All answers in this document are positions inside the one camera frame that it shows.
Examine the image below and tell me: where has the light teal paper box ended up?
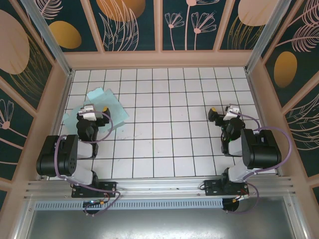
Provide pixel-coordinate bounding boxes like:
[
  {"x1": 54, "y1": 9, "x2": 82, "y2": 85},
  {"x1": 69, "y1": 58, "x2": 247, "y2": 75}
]
[{"x1": 62, "y1": 87, "x2": 130, "y2": 135}]

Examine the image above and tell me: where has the yellow power connector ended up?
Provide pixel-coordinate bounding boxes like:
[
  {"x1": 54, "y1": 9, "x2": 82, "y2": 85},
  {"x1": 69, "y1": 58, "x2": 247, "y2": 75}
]
[{"x1": 231, "y1": 195, "x2": 250, "y2": 204}]

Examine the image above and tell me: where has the small circuit board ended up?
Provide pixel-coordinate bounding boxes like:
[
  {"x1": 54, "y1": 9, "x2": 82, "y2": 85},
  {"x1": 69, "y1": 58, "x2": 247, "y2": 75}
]
[{"x1": 83, "y1": 199, "x2": 108, "y2": 209}]

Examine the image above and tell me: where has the grey metal sheet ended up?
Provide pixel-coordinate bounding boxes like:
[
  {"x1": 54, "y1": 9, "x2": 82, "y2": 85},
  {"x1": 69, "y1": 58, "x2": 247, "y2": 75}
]
[{"x1": 14, "y1": 209, "x2": 307, "y2": 239}]

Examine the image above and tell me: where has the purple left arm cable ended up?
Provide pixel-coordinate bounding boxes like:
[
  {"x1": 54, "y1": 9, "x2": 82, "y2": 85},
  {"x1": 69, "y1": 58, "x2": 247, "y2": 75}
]
[{"x1": 55, "y1": 111, "x2": 122, "y2": 217}]

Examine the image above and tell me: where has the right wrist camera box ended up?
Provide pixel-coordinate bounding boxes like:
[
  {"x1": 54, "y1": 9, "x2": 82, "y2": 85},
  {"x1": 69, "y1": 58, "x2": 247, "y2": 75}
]
[{"x1": 223, "y1": 104, "x2": 241, "y2": 121}]

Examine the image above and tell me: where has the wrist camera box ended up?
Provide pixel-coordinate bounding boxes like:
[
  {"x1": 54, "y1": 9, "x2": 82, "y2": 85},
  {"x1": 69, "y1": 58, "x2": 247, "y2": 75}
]
[
  {"x1": 76, "y1": 104, "x2": 98, "y2": 121},
  {"x1": 223, "y1": 104, "x2": 241, "y2": 121}
]

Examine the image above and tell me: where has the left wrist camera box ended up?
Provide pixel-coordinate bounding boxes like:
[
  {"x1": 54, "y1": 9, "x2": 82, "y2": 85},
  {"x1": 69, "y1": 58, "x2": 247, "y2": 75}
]
[{"x1": 76, "y1": 104, "x2": 98, "y2": 121}]

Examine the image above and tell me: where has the aluminium side rail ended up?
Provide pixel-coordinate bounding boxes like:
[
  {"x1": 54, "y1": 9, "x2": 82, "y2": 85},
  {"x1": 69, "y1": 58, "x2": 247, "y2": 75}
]
[
  {"x1": 37, "y1": 71, "x2": 75, "y2": 180},
  {"x1": 245, "y1": 71, "x2": 281, "y2": 176}
]

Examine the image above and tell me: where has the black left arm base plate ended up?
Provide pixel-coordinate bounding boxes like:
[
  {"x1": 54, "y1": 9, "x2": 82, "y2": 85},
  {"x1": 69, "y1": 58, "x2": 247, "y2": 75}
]
[{"x1": 71, "y1": 181, "x2": 118, "y2": 199}]

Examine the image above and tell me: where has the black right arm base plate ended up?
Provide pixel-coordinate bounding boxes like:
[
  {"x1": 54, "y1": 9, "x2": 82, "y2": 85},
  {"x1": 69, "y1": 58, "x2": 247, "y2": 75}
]
[{"x1": 203, "y1": 179, "x2": 250, "y2": 197}]

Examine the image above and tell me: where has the aluminium mounting rail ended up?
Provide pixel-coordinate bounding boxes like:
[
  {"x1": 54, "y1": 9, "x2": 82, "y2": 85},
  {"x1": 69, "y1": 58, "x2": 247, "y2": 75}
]
[{"x1": 23, "y1": 177, "x2": 297, "y2": 200}]

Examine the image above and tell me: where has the aluminium frame post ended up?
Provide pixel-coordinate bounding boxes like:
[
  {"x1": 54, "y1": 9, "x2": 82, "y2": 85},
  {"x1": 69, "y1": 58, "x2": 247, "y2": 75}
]
[
  {"x1": 244, "y1": 0, "x2": 296, "y2": 73},
  {"x1": 19, "y1": 0, "x2": 75, "y2": 77}
]

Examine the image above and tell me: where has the grey slotted cable duct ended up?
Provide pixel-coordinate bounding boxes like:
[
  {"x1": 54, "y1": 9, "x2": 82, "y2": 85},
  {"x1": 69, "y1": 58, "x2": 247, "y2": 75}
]
[{"x1": 34, "y1": 199, "x2": 224, "y2": 209}]

